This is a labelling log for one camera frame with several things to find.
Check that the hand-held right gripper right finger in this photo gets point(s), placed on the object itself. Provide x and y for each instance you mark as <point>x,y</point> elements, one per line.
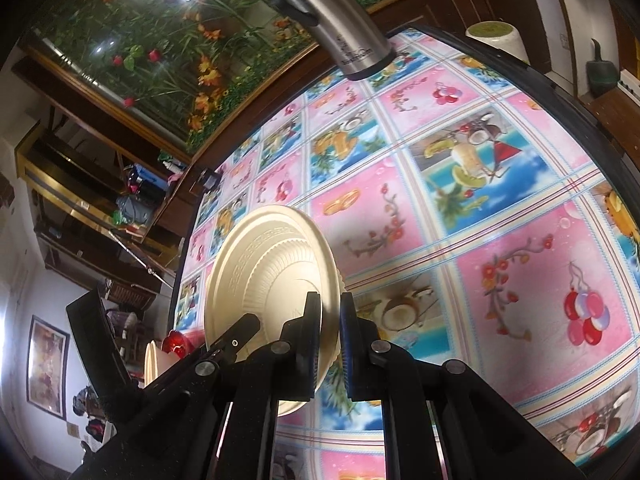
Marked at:
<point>350,360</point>

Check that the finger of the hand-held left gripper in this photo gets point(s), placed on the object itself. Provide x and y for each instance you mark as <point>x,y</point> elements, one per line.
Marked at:
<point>235,341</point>
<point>95,350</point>

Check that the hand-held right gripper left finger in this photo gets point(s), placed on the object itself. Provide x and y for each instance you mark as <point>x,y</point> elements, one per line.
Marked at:
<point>312,350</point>

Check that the white foam bowl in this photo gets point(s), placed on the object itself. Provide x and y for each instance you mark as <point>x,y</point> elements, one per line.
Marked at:
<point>152,362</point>

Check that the small red glass plate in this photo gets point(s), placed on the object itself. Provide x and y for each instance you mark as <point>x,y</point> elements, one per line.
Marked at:
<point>175,344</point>

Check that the beige plastic bowl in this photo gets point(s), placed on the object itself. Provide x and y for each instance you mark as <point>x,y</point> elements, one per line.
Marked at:
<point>270,270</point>

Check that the blue grey plastic bucket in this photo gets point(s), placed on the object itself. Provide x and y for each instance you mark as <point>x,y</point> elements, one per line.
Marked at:
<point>134,210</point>

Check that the small black jar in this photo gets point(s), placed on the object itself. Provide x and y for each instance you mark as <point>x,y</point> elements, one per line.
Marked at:
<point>211,180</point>

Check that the artificial flower glass display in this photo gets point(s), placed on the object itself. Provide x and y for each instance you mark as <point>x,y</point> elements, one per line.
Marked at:
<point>165,50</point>

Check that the stainless steel thermos jug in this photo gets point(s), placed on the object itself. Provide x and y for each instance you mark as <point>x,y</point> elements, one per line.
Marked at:
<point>345,30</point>

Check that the dark green vase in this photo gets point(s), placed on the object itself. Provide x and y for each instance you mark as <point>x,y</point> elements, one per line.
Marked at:
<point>602,72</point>

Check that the framed wall picture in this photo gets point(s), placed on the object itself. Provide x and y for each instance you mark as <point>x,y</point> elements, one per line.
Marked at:
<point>47,365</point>

